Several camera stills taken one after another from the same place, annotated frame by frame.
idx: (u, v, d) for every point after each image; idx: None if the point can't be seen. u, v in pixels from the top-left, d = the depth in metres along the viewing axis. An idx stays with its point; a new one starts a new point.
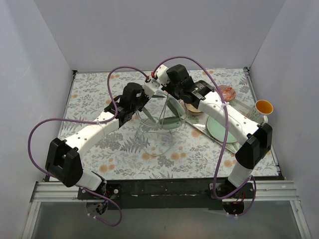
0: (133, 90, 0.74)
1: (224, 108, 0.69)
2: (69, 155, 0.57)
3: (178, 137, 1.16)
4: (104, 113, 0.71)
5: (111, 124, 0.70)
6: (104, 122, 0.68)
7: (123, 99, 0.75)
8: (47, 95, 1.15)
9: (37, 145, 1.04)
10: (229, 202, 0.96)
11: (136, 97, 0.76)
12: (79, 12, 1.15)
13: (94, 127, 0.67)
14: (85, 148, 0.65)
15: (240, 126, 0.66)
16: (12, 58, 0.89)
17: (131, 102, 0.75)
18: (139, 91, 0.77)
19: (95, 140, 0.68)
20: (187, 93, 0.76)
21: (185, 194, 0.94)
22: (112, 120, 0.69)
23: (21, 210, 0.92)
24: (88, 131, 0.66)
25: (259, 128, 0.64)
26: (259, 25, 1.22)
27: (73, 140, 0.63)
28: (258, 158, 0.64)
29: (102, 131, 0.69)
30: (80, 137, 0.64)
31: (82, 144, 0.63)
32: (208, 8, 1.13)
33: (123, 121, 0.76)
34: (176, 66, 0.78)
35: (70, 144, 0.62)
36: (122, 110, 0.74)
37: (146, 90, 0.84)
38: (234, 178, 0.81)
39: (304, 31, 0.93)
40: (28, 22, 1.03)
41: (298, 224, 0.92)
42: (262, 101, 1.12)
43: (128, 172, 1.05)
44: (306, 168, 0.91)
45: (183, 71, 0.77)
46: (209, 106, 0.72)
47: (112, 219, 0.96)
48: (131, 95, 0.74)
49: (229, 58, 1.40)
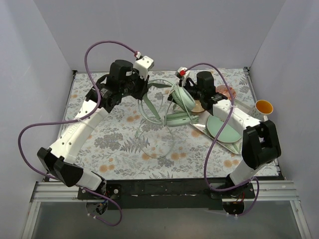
0: (122, 67, 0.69)
1: (231, 109, 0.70)
2: (57, 166, 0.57)
3: (178, 137, 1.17)
4: (86, 103, 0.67)
5: (94, 117, 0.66)
6: (85, 118, 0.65)
7: (110, 79, 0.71)
8: (47, 95, 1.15)
9: (37, 145, 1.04)
10: (229, 202, 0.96)
11: (125, 76, 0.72)
12: (80, 12, 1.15)
13: (76, 127, 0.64)
14: (74, 151, 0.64)
15: (242, 121, 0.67)
16: (11, 58, 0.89)
17: (119, 81, 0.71)
18: (129, 69, 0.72)
19: (82, 139, 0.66)
20: (206, 100, 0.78)
21: (185, 194, 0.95)
22: (95, 112, 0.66)
23: (22, 210, 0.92)
24: (72, 133, 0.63)
25: (260, 123, 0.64)
26: (259, 25, 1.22)
27: (58, 147, 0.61)
28: (263, 156, 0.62)
29: (87, 126, 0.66)
30: (65, 142, 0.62)
31: (68, 150, 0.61)
32: (208, 8, 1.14)
33: (110, 104, 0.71)
34: (207, 72, 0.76)
35: (55, 153, 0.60)
36: (108, 90, 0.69)
37: (139, 68, 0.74)
38: (236, 176, 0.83)
39: (304, 31, 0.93)
40: (28, 22, 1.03)
41: (298, 224, 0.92)
42: (262, 101, 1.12)
43: (128, 172, 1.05)
44: (306, 168, 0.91)
45: (210, 82, 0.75)
46: (219, 109, 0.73)
47: (112, 219, 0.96)
48: (119, 74, 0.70)
49: (229, 58, 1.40)
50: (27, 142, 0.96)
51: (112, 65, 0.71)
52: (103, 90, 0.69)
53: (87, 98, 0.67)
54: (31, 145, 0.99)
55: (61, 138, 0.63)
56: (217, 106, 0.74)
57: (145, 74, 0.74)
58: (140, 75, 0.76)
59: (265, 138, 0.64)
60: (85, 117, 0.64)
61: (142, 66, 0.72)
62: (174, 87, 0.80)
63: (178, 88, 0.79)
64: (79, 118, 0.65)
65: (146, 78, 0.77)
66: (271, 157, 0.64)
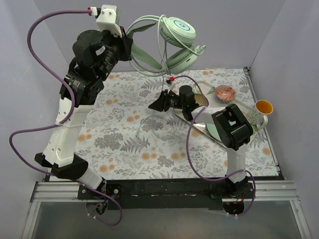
0: (87, 49, 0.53)
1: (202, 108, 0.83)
2: (54, 170, 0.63)
3: (178, 137, 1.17)
4: (63, 101, 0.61)
5: (75, 117, 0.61)
6: (65, 121, 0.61)
7: (81, 64, 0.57)
8: (47, 95, 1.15)
9: (37, 145, 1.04)
10: (229, 202, 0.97)
11: (95, 56, 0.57)
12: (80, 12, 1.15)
13: (60, 132, 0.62)
14: (67, 153, 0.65)
15: (211, 110, 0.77)
16: (11, 58, 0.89)
17: (91, 66, 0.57)
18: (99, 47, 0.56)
19: (73, 139, 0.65)
20: (188, 112, 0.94)
21: (185, 194, 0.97)
22: (74, 112, 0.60)
23: (22, 210, 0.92)
24: (57, 138, 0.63)
25: (225, 108, 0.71)
26: (258, 25, 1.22)
27: (50, 153, 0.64)
28: (237, 133, 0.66)
29: (71, 129, 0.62)
30: (54, 149, 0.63)
31: (58, 156, 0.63)
32: (208, 8, 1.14)
33: (89, 96, 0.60)
34: (188, 88, 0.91)
35: (50, 160, 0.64)
36: (81, 82, 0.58)
37: (110, 28, 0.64)
38: (229, 170, 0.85)
39: (304, 30, 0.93)
40: (29, 22, 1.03)
41: (298, 225, 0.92)
42: (262, 101, 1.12)
43: (128, 172, 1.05)
44: (306, 168, 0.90)
45: (191, 97, 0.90)
46: (195, 112, 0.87)
47: (112, 219, 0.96)
48: (87, 58, 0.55)
49: (229, 58, 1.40)
50: (27, 142, 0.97)
51: (74, 49, 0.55)
52: (75, 83, 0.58)
53: (62, 96, 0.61)
54: (31, 144, 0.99)
55: (50, 143, 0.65)
56: (194, 112, 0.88)
57: (118, 32, 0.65)
58: (112, 33, 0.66)
59: (235, 120, 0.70)
60: (64, 121, 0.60)
61: (109, 23, 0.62)
62: (160, 20, 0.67)
63: (164, 20, 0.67)
64: (59, 122, 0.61)
65: (121, 34, 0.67)
66: (246, 134, 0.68)
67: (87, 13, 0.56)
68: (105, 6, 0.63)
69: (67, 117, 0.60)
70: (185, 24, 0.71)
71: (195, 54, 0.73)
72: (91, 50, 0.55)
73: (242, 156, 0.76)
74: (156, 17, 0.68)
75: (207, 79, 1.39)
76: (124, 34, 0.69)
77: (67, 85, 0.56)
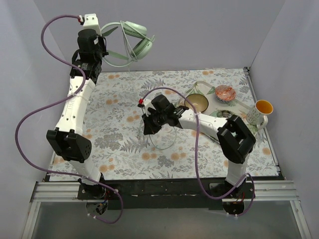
0: (89, 38, 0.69)
1: (196, 116, 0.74)
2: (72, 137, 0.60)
3: (178, 137, 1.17)
4: (74, 79, 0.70)
5: (86, 89, 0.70)
6: (79, 91, 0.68)
7: (83, 53, 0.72)
8: (47, 95, 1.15)
9: (37, 145, 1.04)
10: (229, 202, 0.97)
11: (94, 45, 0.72)
12: (80, 12, 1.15)
13: (73, 102, 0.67)
14: (79, 123, 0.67)
15: (212, 124, 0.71)
16: (11, 59, 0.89)
17: (92, 52, 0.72)
18: (96, 37, 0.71)
19: (82, 112, 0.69)
20: (171, 117, 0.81)
21: (185, 194, 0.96)
22: (85, 84, 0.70)
23: (22, 209, 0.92)
24: (71, 108, 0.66)
25: (227, 121, 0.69)
26: (258, 25, 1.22)
27: (65, 123, 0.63)
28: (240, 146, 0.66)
29: (83, 98, 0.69)
30: (70, 117, 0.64)
31: (74, 122, 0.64)
32: (208, 8, 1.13)
33: (95, 75, 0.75)
34: (157, 96, 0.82)
35: (65, 129, 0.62)
36: (88, 65, 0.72)
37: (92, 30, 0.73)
38: (231, 176, 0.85)
39: (304, 30, 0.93)
40: (28, 21, 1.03)
41: (298, 224, 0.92)
42: (262, 102, 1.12)
43: (128, 172, 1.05)
44: (306, 168, 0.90)
45: (164, 101, 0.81)
46: (186, 120, 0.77)
47: (112, 217, 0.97)
48: (90, 45, 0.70)
49: (229, 58, 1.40)
50: (27, 142, 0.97)
51: (78, 41, 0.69)
52: (83, 66, 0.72)
53: (73, 75, 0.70)
54: (31, 144, 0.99)
55: (63, 116, 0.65)
56: (183, 118, 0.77)
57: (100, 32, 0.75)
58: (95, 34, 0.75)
59: (236, 131, 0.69)
60: (79, 90, 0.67)
61: (93, 25, 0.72)
62: (121, 24, 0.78)
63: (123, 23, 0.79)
64: (73, 93, 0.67)
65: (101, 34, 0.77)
66: (248, 144, 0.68)
67: (76, 18, 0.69)
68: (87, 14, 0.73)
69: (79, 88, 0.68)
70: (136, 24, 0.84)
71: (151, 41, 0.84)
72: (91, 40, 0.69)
73: (245, 166, 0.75)
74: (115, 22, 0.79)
75: (207, 79, 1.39)
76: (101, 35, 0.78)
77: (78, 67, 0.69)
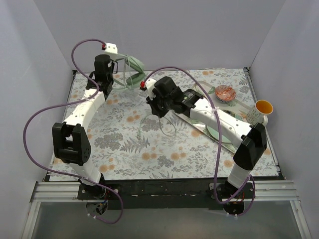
0: (104, 62, 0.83)
1: (215, 113, 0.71)
2: (76, 130, 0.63)
3: (178, 137, 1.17)
4: (88, 91, 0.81)
5: (97, 98, 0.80)
6: (92, 97, 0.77)
7: (98, 73, 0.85)
8: (47, 95, 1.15)
9: (37, 145, 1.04)
10: (229, 202, 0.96)
11: (108, 67, 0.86)
12: (80, 12, 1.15)
13: (84, 105, 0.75)
14: (85, 123, 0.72)
15: (234, 128, 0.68)
16: (11, 58, 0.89)
17: (106, 72, 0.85)
18: (109, 61, 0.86)
19: (90, 115, 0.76)
20: (177, 103, 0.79)
21: (185, 194, 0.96)
22: (97, 94, 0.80)
23: (22, 210, 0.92)
24: (81, 109, 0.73)
25: (251, 129, 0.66)
26: (258, 25, 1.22)
27: (72, 119, 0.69)
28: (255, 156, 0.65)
29: (94, 105, 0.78)
30: (78, 115, 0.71)
31: (82, 119, 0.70)
32: (208, 8, 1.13)
33: (106, 92, 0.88)
34: (163, 78, 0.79)
35: (72, 123, 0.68)
36: (102, 84, 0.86)
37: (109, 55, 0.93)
38: (234, 178, 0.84)
39: (304, 30, 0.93)
40: (28, 21, 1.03)
41: (298, 224, 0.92)
42: (262, 102, 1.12)
43: (128, 172, 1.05)
44: (306, 168, 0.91)
45: (170, 83, 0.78)
46: (200, 112, 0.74)
47: (112, 217, 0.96)
48: (104, 67, 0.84)
49: (229, 58, 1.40)
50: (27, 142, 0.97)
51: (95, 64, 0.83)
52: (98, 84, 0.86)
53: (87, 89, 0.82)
54: (31, 144, 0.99)
55: (73, 113, 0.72)
56: (195, 110, 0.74)
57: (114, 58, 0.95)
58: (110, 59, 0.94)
59: None
60: (92, 96, 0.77)
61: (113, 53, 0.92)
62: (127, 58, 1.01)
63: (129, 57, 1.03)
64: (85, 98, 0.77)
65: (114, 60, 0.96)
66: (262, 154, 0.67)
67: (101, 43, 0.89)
68: (110, 43, 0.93)
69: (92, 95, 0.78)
70: None
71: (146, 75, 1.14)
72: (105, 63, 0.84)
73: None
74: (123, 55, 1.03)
75: (207, 79, 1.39)
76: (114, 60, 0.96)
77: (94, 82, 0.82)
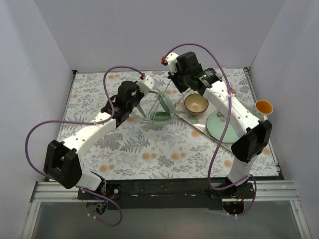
0: (128, 90, 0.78)
1: (229, 98, 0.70)
2: (68, 156, 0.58)
3: (178, 137, 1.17)
4: (101, 114, 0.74)
5: (108, 125, 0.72)
6: (101, 123, 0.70)
7: (119, 99, 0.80)
8: (47, 95, 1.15)
9: (37, 145, 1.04)
10: (229, 202, 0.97)
11: (130, 96, 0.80)
12: (80, 12, 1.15)
13: (90, 129, 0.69)
14: (83, 149, 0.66)
15: (241, 118, 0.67)
16: (12, 59, 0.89)
17: (126, 101, 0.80)
18: (134, 90, 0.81)
19: (92, 141, 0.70)
20: (194, 78, 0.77)
21: (185, 194, 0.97)
22: (109, 121, 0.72)
23: (22, 210, 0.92)
24: (85, 132, 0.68)
25: (259, 124, 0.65)
26: (258, 25, 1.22)
27: (71, 141, 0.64)
28: (253, 150, 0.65)
29: (100, 131, 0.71)
30: (78, 138, 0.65)
31: (80, 145, 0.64)
32: (208, 8, 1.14)
33: (120, 121, 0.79)
34: (186, 53, 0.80)
35: (68, 146, 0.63)
36: (119, 110, 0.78)
37: (141, 86, 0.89)
38: (233, 175, 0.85)
39: (304, 30, 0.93)
40: (28, 22, 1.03)
41: (298, 224, 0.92)
42: (262, 101, 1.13)
43: (128, 172, 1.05)
44: (306, 168, 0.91)
45: (192, 58, 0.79)
46: (214, 95, 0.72)
47: (112, 219, 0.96)
48: (126, 95, 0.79)
49: (229, 58, 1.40)
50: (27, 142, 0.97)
51: (118, 89, 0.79)
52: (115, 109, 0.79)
53: (102, 110, 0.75)
54: (31, 144, 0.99)
55: (75, 135, 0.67)
56: (209, 89, 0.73)
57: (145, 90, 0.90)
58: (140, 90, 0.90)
59: None
60: (101, 122, 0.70)
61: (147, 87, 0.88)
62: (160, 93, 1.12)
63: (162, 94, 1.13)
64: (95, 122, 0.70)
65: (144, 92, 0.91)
66: (260, 148, 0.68)
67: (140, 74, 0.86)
68: (149, 76, 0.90)
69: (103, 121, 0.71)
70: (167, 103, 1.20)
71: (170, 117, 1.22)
72: (130, 91, 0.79)
73: (251, 166, 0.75)
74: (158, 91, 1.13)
75: None
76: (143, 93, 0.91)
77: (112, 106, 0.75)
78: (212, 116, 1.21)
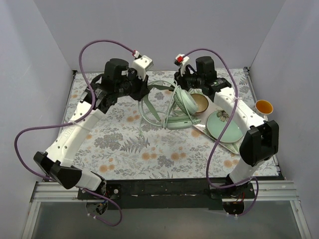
0: (118, 66, 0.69)
1: (235, 100, 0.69)
2: (53, 170, 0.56)
3: (178, 137, 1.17)
4: (81, 104, 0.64)
5: (90, 119, 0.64)
6: (81, 120, 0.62)
7: (106, 79, 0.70)
8: (47, 95, 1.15)
9: (37, 145, 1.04)
10: (229, 202, 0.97)
11: (120, 76, 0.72)
12: (80, 13, 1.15)
13: (71, 130, 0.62)
14: (71, 154, 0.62)
15: (246, 118, 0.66)
16: (12, 58, 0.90)
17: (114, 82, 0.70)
18: (125, 69, 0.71)
19: (78, 142, 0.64)
20: (207, 84, 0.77)
21: (185, 194, 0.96)
22: (90, 114, 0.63)
23: (22, 209, 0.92)
24: (67, 136, 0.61)
25: (264, 123, 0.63)
26: (258, 25, 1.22)
27: (54, 151, 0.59)
28: (260, 152, 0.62)
29: (83, 128, 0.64)
30: (61, 146, 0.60)
31: (64, 153, 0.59)
32: (208, 8, 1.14)
33: (105, 105, 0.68)
34: (205, 58, 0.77)
35: (52, 158, 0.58)
36: (102, 92, 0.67)
37: (137, 68, 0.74)
38: (235, 175, 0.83)
39: (304, 31, 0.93)
40: (29, 22, 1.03)
41: (298, 225, 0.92)
42: (262, 102, 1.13)
43: (128, 172, 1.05)
44: (305, 168, 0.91)
45: (210, 64, 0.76)
46: (222, 98, 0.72)
47: (112, 219, 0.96)
48: (115, 74, 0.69)
49: (229, 58, 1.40)
50: (27, 142, 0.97)
51: (107, 66, 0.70)
52: (98, 91, 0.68)
53: (82, 99, 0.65)
54: (30, 144, 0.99)
55: (56, 141, 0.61)
56: (219, 94, 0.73)
57: (143, 74, 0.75)
58: (138, 74, 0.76)
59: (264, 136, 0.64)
60: (80, 119, 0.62)
61: (141, 68, 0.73)
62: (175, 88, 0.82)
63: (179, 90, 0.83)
64: (74, 121, 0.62)
65: (144, 78, 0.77)
66: (269, 156, 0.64)
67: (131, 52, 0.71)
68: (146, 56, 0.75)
69: (83, 117, 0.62)
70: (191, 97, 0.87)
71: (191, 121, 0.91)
72: (119, 68, 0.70)
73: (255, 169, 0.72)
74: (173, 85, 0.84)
75: None
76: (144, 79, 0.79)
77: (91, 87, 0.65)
78: (212, 116, 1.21)
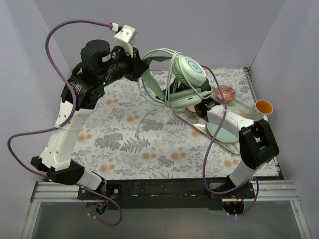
0: (95, 54, 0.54)
1: (224, 112, 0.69)
2: (50, 176, 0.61)
3: (177, 137, 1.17)
4: (64, 105, 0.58)
5: (76, 119, 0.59)
6: (66, 124, 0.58)
7: (86, 69, 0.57)
8: (47, 95, 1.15)
9: (36, 146, 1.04)
10: (229, 203, 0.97)
11: (102, 63, 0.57)
12: (80, 13, 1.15)
13: (58, 135, 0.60)
14: (65, 157, 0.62)
15: (237, 122, 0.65)
16: (12, 58, 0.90)
17: (95, 72, 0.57)
18: (106, 54, 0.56)
19: (70, 144, 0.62)
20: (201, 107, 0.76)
21: (185, 194, 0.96)
22: (74, 115, 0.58)
23: (22, 209, 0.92)
24: (56, 141, 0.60)
25: (254, 123, 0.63)
26: (258, 25, 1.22)
27: (47, 157, 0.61)
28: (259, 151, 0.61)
29: (71, 130, 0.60)
30: (52, 152, 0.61)
31: (55, 159, 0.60)
32: (208, 8, 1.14)
33: (89, 101, 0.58)
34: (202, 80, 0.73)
35: (47, 164, 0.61)
36: (82, 88, 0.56)
37: (122, 45, 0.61)
38: (234, 176, 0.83)
39: (304, 30, 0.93)
40: (29, 21, 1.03)
41: (298, 225, 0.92)
42: (262, 102, 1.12)
43: (128, 172, 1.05)
44: (305, 168, 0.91)
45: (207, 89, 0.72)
46: (213, 114, 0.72)
47: (112, 219, 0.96)
48: (94, 64, 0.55)
49: (229, 58, 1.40)
50: (27, 142, 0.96)
51: (82, 54, 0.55)
52: (77, 86, 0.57)
53: (64, 99, 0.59)
54: (30, 144, 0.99)
55: (48, 147, 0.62)
56: (210, 112, 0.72)
57: (130, 51, 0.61)
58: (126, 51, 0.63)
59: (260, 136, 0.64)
60: (64, 123, 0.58)
61: (125, 44, 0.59)
62: (174, 54, 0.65)
63: (179, 57, 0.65)
64: (59, 124, 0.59)
65: (132, 54, 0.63)
66: (270, 155, 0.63)
67: (108, 27, 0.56)
68: (128, 26, 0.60)
69: (67, 120, 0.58)
70: (198, 65, 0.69)
71: (198, 95, 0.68)
72: (99, 56, 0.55)
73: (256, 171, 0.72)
74: (172, 52, 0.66)
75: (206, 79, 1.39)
76: (135, 55, 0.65)
77: (70, 87, 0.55)
78: None
